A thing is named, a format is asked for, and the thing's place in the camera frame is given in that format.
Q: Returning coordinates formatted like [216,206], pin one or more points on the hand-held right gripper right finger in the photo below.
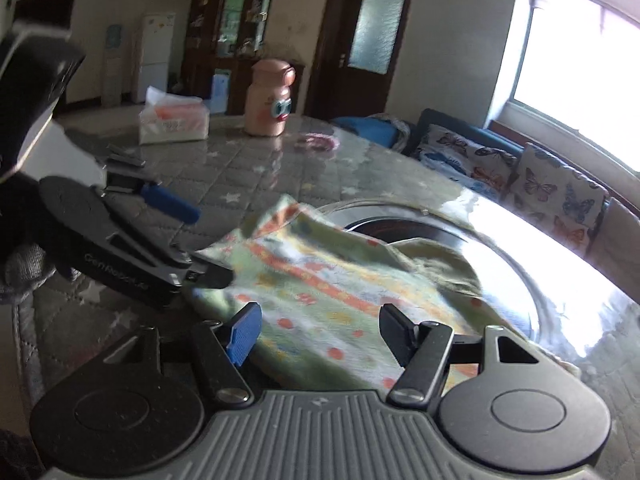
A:
[396,335]

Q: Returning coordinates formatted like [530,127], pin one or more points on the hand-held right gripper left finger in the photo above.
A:
[243,332]

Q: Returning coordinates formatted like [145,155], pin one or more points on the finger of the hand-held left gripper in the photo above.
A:
[172,205]
[210,276]

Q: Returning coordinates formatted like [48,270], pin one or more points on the colourful patterned garment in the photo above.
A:
[325,285]

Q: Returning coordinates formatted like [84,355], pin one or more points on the person's left hand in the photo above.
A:
[25,270]

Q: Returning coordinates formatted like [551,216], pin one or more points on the tissue pack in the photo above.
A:
[172,122]

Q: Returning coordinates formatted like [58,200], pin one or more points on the blue and white box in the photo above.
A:
[221,92]

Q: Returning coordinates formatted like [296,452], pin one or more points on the round glass turntable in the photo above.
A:
[500,270]

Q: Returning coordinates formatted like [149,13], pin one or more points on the pink bottle-shaped container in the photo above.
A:
[267,100]

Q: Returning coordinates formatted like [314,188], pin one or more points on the white refrigerator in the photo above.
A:
[157,55]

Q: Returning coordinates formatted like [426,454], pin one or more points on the butterfly print cushion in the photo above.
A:
[465,157]
[560,195]

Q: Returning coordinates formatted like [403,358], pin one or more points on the dark wooden display cabinet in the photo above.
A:
[235,25]

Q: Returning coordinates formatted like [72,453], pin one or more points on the grey cloth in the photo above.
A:
[392,127]

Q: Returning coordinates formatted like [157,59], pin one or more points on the blue sofa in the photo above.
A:
[470,135]

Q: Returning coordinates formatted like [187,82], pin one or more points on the dark wooden glass-panel door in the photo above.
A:
[370,35]

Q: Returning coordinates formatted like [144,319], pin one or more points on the window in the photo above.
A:
[575,70]

